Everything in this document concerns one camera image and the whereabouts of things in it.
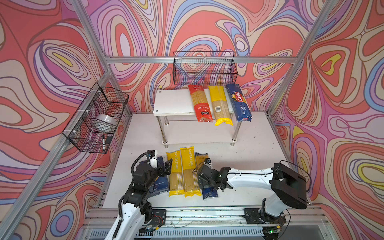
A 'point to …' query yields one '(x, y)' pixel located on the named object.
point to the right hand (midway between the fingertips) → (208, 183)
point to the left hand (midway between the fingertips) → (165, 158)
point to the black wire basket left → (93, 127)
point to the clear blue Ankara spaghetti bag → (200, 159)
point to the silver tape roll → (104, 120)
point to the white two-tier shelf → (178, 102)
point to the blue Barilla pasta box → (161, 184)
